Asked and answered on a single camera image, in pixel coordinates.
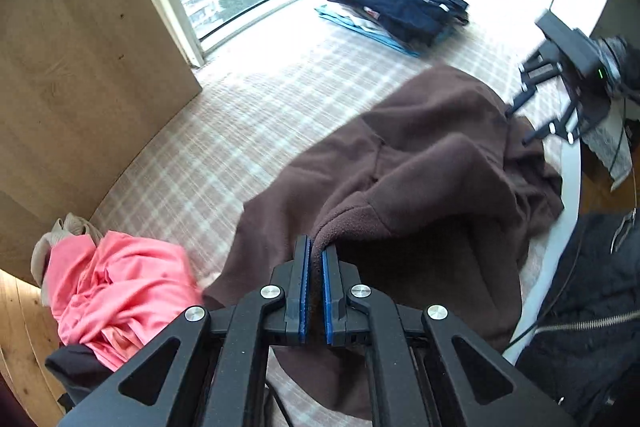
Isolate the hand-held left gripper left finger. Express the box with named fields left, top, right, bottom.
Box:
left=57, top=234, right=314, bottom=427

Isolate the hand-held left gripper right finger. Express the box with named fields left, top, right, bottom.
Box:
left=322, top=244, right=581, bottom=427

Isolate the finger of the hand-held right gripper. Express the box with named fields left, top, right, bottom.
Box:
left=521, top=97, right=588, bottom=146
left=504, top=43, right=566, bottom=118

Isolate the brown fleece sweater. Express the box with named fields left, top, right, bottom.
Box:
left=202, top=66, right=566, bottom=420

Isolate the white mattress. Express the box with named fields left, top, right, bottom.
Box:
left=500, top=139, right=584, bottom=360

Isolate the light blue folded garment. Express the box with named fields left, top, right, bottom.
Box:
left=315, top=4, right=422, bottom=58

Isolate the navy folded sweatshirt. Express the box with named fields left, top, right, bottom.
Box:
left=315, top=0, right=471, bottom=48

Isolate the pink garment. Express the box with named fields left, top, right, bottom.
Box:
left=44, top=230, right=203, bottom=370

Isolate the person's black jacket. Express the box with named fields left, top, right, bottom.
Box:
left=515, top=212, right=640, bottom=427

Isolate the white folded garment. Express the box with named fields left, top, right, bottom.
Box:
left=330, top=4, right=387, bottom=34

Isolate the dark grey garment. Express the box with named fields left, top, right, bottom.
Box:
left=45, top=344, right=121, bottom=410

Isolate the beige knit sweater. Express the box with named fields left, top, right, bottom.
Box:
left=31, top=214, right=106, bottom=308

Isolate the light wooden cabinet panel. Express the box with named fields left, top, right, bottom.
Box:
left=0, top=0, right=203, bottom=220

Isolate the black cable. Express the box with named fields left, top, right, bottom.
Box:
left=502, top=227, right=593, bottom=354

